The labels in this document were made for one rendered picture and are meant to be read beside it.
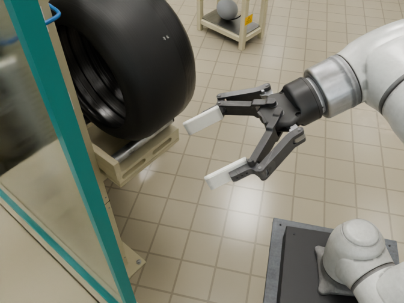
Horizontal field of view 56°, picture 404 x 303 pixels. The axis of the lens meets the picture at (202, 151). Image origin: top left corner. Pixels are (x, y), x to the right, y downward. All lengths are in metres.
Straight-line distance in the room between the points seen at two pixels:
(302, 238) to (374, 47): 1.00
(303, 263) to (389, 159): 1.69
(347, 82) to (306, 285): 0.94
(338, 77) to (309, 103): 0.06
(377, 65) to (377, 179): 2.27
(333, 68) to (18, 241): 0.75
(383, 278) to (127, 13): 1.09
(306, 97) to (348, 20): 3.98
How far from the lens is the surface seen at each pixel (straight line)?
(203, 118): 0.67
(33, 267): 0.92
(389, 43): 0.64
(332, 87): 0.61
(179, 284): 2.22
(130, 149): 1.56
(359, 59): 0.63
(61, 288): 0.88
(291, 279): 1.44
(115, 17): 1.27
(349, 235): 1.24
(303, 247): 1.51
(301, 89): 0.61
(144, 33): 1.27
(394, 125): 0.61
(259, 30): 3.94
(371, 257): 1.25
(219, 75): 3.47
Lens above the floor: 2.03
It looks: 47 degrees down
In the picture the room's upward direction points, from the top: straight up
